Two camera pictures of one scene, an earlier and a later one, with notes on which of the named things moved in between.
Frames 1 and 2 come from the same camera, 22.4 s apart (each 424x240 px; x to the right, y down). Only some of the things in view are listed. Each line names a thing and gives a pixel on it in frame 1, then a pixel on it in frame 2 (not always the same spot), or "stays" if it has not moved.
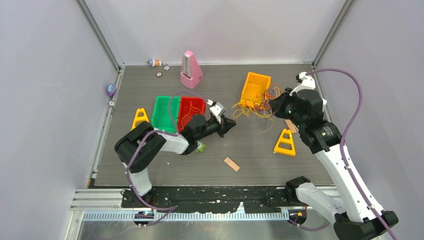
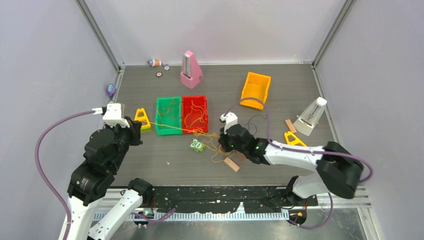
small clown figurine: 153,62 stays
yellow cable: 263,108 to 208,140
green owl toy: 201,146 stays
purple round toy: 111,90 stays
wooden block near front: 231,164 stays
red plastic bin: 189,107 stays
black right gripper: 277,104 to 224,141
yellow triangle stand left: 139,120 stays
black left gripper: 224,126 to 134,128
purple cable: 263,107 to 253,125
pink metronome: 192,72 stays
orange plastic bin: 256,84 stays
